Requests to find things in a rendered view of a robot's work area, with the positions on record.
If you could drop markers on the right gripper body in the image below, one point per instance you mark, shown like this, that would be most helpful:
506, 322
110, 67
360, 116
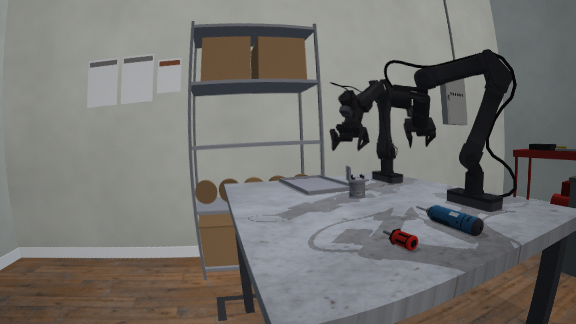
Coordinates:
349, 129

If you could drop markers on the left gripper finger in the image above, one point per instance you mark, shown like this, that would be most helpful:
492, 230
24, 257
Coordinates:
428, 140
409, 137

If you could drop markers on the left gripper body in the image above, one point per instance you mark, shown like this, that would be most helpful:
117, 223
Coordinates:
418, 124

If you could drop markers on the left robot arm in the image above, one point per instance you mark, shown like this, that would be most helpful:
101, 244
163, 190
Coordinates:
430, 77

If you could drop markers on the grey l-shaped bracket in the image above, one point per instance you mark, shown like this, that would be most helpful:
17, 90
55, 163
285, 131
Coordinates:
348, 176

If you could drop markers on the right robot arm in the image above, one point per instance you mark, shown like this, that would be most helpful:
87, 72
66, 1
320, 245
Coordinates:
385, 148

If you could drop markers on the dark blue electric screwdriver barrel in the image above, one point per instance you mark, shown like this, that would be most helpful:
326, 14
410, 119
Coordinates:
460, 221

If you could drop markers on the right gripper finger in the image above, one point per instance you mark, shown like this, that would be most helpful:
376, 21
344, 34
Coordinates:
334, 138
362, 136

